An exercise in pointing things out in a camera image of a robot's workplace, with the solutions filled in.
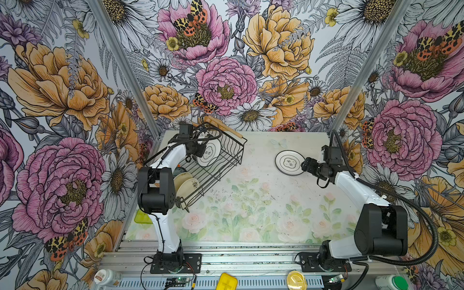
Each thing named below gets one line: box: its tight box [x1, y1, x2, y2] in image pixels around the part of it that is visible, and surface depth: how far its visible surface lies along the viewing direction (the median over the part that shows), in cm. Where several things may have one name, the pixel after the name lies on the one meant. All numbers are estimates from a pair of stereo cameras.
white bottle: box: [93, 268, 123, 287], surface depth 66 cm
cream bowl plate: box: [175, 177, 200, 204], surface depth 84 cm
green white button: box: [375, 274, 410, 290], surface depth 64 cm
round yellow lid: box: [286, 270, 308, 290], surface depth 72 cm
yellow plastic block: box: [215, 272, 239, 290], surface depth 71 cm
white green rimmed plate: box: [191, 138, 222, 167], surface depth 106 cm
